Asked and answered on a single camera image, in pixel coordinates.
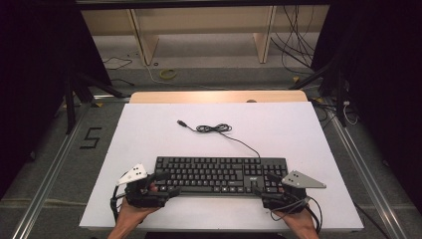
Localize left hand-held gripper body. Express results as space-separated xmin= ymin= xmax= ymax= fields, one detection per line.
xmin=115 ymin=162 xmax=171 ymax=209

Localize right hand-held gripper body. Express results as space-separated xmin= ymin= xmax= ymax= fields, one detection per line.
xmin=261 ymin=169 xmax=327 ymax=211

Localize black computer keyboard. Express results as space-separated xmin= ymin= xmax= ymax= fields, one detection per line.
xmin=152 ymin=155 xmax=290 ymax=197

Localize person's left hand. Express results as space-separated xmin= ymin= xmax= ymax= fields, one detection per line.
xmin=115 ymin=183 xmax=161 ymax=231

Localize person's right hand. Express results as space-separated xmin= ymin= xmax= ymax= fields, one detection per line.
xmin=274 ymin=206 xmax=318 ymax=234

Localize light wooden table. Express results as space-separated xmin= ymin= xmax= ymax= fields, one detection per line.
xmin=128 ymin=90 xmax=309 ymax=105

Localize black metal stand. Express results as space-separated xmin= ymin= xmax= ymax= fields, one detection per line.
xmin=63 ymin=71 xmax=131 ymax=135
xmin=289 ymin=59 xmax=349 ymax=128

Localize yellow tape roll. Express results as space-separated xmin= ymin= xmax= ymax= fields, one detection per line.
xmin=158 ymin=68 xmax=178 ymax=81

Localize dark curtain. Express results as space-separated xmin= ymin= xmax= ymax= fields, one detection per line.
xmin=0 ymin=0 xmax=112 ymax=200
xmin=312 ymin=0 xmax=422 ymax=213

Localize light wooden shelf unit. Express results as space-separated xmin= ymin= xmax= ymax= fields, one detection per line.
xmin=80 ymin=4 xmax=329 ymax=67

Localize left hand-held gripper cable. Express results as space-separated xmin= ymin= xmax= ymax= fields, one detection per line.
xmin=109 ymin=172 xmax=128 ymax=223

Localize aluminium floor rail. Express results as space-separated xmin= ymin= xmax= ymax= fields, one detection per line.
xmin=11 ymin=103 xmax=93 ymax=239
xmin=326 ymin=99 xmax=410 ymax=239

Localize black keyboard cable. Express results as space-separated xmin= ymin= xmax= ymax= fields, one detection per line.
xmin=176 ymin=119 xmax=262 ymax=159

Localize thin white cable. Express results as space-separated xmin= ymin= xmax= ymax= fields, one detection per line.
xmin=342 ymin=101 xmax=359 ymax=126

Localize thin black floor cable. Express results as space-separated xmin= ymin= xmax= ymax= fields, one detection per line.
xmin=102 ymin=56 xmax=133 ymax=72

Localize bundle of black cables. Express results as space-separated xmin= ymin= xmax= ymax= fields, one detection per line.
xmin=270 ymin=4 xmax=317 ymax=76

